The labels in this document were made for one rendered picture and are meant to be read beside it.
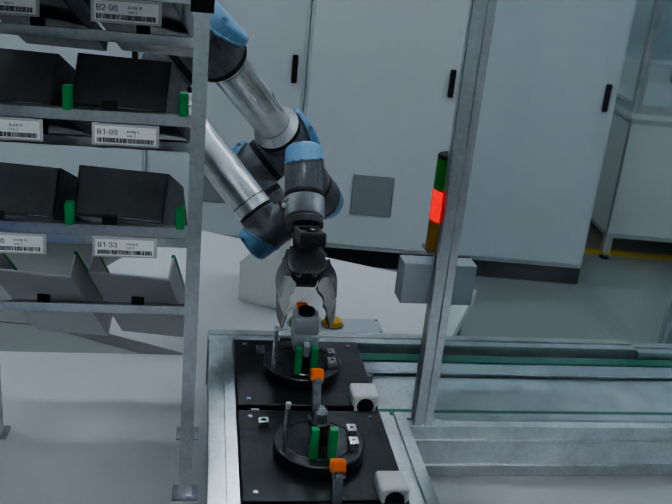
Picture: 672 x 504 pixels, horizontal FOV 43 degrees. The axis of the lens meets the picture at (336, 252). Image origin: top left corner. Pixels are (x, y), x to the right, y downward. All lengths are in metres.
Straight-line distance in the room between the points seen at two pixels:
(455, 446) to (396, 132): 3.12
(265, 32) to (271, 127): 2.44
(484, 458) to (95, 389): 0.74
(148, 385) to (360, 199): 2.97
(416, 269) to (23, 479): 0.71
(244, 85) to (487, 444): 0.89
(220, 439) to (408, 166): 3.28
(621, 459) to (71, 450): 0.96
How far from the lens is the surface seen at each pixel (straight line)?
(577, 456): 1.60
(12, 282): 1.45
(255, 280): 2.06
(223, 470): 1.33
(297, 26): 4.38
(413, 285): 1.38
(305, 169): 1.60
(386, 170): 4.53
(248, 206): 1.70
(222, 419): 1.45
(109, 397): 1.69
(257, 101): 1.90
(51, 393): 1.71
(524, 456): 1.56
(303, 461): 1.29
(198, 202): 1.20
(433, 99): 4.47
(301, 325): 1.50
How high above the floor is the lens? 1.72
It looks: 21 degrees down
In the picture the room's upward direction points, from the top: 6 degrees clockwise
